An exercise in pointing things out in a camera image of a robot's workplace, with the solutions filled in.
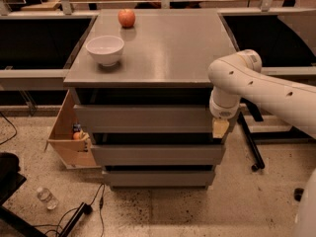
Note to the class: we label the black metal leg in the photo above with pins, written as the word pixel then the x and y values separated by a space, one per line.
pixel 259 162

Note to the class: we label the grey drawer cabinet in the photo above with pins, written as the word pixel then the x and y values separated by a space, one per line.
pixel 164 63

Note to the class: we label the grey top drawer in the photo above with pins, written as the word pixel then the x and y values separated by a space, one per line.
pixel 145 119

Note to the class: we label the cardboard box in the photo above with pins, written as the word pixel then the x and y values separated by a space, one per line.
pixel 73 153

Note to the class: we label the black caster wheel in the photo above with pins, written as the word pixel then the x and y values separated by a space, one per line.
pixel 298 192

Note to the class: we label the grey bottom drawer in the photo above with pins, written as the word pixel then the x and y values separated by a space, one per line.
pixel 159 179

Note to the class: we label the small orange fruit in box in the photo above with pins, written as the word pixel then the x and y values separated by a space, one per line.
pixel 77 135

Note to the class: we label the grey middle drawer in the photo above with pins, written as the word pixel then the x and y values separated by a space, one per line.
pixel 134 155

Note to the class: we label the red apple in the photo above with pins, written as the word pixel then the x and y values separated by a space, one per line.
pixel 126 18

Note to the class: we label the clear plastic water bottle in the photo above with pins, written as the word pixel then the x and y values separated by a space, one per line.
pixel 47 198

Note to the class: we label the grey drawer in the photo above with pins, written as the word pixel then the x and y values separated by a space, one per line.
pixel 134 155
pixel 145 119
pixel 159 179

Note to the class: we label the white ceramic bowl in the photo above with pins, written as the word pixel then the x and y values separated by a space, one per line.
pixel 105 50

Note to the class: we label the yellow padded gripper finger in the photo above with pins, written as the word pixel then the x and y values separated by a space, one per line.
pixel 219 127

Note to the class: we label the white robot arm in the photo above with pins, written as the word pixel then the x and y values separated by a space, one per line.
pixel 238 76

